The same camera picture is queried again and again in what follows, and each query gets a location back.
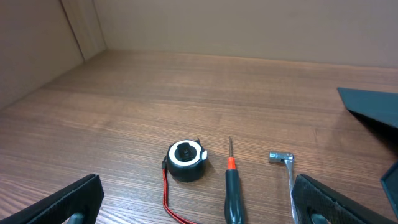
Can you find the black red screwdriver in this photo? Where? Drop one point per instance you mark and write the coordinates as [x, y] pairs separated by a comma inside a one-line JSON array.
[[233, 204]]

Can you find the black open box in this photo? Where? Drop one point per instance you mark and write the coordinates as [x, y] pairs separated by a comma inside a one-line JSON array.
[[377, 111]]

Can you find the silver L-shaped socket wrench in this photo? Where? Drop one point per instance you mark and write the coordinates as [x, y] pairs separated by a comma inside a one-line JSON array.
[[287, 159]]

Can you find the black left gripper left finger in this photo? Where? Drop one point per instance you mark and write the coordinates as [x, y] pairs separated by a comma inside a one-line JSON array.
[[83, 197]]

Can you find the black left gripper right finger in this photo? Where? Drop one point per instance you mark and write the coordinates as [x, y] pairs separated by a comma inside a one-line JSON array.
[[317, 203]]

